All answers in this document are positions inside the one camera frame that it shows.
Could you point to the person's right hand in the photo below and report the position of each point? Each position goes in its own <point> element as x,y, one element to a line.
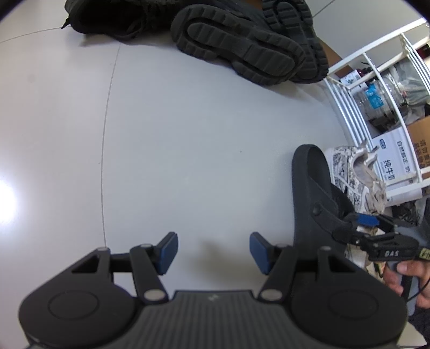
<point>393,278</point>

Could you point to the black chunky clog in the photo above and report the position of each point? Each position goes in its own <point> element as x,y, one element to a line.
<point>235,43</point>
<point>302,33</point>

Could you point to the black lace-up sneaker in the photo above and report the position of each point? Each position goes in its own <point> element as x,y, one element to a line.
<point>111,16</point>

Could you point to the brown cardboard box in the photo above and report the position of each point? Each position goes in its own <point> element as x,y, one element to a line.
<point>421,134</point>

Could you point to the comic print sneaker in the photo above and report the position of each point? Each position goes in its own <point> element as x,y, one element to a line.
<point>342,167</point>

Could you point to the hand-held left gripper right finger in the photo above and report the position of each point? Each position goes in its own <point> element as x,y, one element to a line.
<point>260,251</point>

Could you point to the brown spray bottle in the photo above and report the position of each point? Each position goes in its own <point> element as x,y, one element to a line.
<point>349,80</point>

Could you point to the white shoe rack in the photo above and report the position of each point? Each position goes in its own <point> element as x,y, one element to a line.
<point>347,59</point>

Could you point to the white milk carton box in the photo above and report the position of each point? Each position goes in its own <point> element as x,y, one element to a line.
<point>389,157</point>

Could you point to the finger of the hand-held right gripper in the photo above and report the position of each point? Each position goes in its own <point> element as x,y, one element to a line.
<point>351,236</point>
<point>366,219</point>

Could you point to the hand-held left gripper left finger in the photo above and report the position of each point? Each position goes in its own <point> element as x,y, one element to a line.
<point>168,253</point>

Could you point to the clear water bottle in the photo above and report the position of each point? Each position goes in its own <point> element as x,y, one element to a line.
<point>373,95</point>

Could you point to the black fabric mule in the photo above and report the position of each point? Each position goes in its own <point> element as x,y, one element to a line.
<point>309,181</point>

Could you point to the clear plastic bag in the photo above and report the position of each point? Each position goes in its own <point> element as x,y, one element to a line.
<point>413,90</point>

